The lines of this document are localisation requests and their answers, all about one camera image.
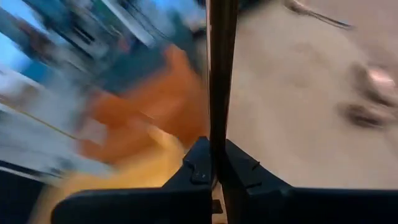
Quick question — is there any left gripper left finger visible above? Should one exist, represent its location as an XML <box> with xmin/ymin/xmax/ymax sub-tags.
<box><xmin>51</xmin><ymin>136</ymin><xmax>215</xmax><ymax>224</ymax></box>

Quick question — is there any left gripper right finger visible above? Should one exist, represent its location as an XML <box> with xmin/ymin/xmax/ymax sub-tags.
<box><xmin>222</xmin><ymin>139</ymin><xmax>398</xmax><ymax>224</ymax></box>

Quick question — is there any orange plastic bin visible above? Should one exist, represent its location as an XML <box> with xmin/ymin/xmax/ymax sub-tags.
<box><xmin>77</xmin><ymin>43</ymin><xmax>209</xmax><ymax>166</ymax></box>

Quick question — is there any teal plastic bin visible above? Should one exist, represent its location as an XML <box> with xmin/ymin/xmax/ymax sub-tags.
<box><xmin>118</xmin><ymin>18</ymin><xmax>206</xmax><ymax>94</ymax></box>

